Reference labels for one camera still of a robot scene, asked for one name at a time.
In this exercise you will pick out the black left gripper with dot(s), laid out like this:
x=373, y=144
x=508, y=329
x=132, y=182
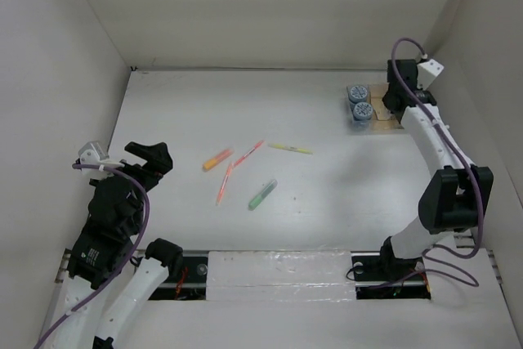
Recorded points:
x=159, y=161

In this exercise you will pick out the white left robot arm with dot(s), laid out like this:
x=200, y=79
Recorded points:
x=108, y=285

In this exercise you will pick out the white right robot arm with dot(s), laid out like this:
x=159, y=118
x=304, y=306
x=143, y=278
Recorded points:
x=457, y=195

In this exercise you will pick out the amber plastic container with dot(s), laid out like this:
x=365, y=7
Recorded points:
x=383, y=120

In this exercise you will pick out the clear plastic container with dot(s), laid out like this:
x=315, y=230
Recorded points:
x=355, y=128

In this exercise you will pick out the orange highlighter marker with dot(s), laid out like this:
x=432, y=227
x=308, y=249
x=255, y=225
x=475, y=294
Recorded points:
x=217, y=159

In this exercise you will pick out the orange thin pen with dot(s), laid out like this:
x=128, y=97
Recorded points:
x=223, y=183

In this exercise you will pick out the red thin pen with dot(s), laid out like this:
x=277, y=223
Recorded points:
x=248, y=153

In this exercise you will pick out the green highlighter marker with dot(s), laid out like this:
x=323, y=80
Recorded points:
x=261, y=195

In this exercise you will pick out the white foam front board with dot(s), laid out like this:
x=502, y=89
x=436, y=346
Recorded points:
x=278, y=276

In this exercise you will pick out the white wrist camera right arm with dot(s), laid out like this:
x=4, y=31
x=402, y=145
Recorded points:
x=428, y=71

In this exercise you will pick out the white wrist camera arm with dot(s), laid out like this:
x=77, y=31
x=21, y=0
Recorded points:
x=92, y=157
x=428, y=71

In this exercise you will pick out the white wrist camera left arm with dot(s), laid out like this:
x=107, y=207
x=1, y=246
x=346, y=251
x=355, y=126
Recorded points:
x=92, y=157

